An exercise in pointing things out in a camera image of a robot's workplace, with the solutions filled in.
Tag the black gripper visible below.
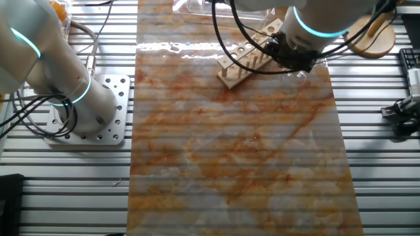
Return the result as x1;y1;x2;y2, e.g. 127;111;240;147
264;32;318;73

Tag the wooden test tube rack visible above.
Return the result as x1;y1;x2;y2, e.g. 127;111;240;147
217;18;285;90

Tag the clear glass beaker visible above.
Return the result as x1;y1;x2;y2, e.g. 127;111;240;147
278;58;329;87

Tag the wooden mug tree stand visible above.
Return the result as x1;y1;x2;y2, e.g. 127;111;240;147
344;0;397;59

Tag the clear plastic tray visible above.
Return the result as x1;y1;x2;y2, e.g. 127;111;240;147
172;0;276;21

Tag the orange marble pattern mat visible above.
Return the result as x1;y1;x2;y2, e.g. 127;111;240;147
126;0;364;236

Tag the black keyboard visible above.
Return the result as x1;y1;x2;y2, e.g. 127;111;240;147
398;48;420;71

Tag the orange fruit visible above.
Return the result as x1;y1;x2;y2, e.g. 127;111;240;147
49;1;69;22

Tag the black fabric bag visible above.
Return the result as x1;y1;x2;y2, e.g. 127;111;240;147
0;173;26;236

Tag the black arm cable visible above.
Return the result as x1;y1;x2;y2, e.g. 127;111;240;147
0;0;400;138

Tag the black camera clamp mount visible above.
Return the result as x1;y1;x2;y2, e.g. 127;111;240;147
380;94;420;136

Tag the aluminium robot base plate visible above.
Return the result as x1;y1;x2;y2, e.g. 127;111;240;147
44;74;131;146

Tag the grey hose with metal connector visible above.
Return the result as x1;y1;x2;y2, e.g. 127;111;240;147
70;20;99;77

